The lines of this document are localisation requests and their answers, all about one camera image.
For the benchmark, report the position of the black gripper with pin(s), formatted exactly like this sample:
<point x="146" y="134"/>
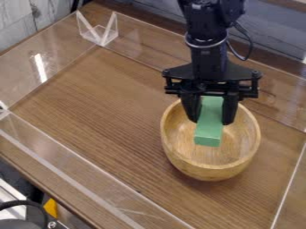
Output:
<point x="211" y="75"/>

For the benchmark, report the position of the green rectangular block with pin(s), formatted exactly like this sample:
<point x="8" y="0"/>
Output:
<point x="209" y="126"/>

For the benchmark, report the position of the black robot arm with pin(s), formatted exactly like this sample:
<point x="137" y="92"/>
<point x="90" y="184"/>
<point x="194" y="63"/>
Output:
<point x="209" y="18"/>

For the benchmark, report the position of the brown wooden bowl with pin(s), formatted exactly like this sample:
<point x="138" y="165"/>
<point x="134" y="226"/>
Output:
<point x="202" y="162"/>

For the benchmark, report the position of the yellow black device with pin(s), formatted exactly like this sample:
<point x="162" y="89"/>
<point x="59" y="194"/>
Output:
<point x="50" y="206"/>

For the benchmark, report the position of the clear acrylic corner bracket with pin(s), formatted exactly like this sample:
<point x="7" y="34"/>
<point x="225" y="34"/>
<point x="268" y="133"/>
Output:
<point x="100" y="35"/>

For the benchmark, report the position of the clear acrylic tray wall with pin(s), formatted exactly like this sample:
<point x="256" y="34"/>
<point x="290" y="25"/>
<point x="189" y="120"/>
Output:
<point x="96" y="196"/>

